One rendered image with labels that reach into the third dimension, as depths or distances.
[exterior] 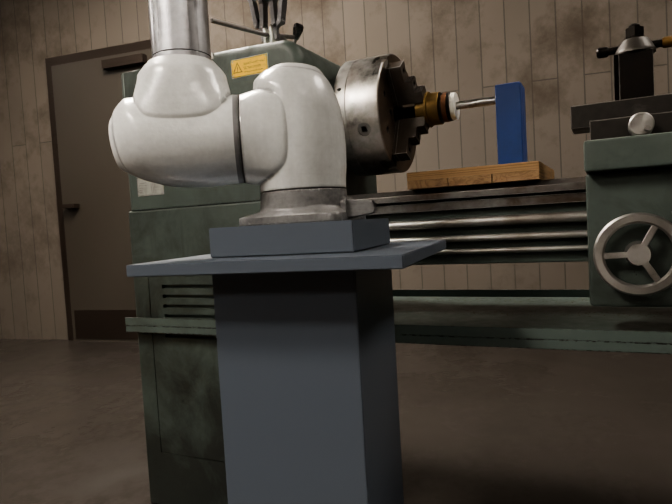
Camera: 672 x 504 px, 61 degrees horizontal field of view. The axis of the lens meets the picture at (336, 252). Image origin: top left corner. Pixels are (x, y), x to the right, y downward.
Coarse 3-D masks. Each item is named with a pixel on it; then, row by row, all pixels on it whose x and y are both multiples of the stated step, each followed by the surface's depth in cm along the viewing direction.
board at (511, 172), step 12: (456, 168) 132; (468, 168) 131; (480, 168) 130; (492, 168) 129; (504, 168) 128; (516, 168) 126; (528, 168) 125; (540, 168) 127; (408, 180) 137; (420, 180) 136; (432, 180) 135; (444, 180) 134; (456, 180) 132; (468, 180) 131; (480, 180) 130; (492, 180) 130; (504, 180) 128; (516, 180) 127; (528, 180) 127
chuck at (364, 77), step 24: (360, 72) 146; (384, 72) 146; (360, 96) 144; (384, 96) 146; (360, 120) 144; (384, 120) 145; (360, 144) 147; (384, 144) 145; (384, 168) 153; (408, 168) 161
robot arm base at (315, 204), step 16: (272, 192) 97; (288, 192) 96; (304, 192) 95; (320, 192) 96; (336, 192) 98; (272, 208) 97; (288, 208) 96; (304, 208) 95; (320, 208) 95; (336, 208) 97; (352, 208) 99; (368, 208) 98; (240, 224) 98; (256, 224) 97; (272, 224) 101
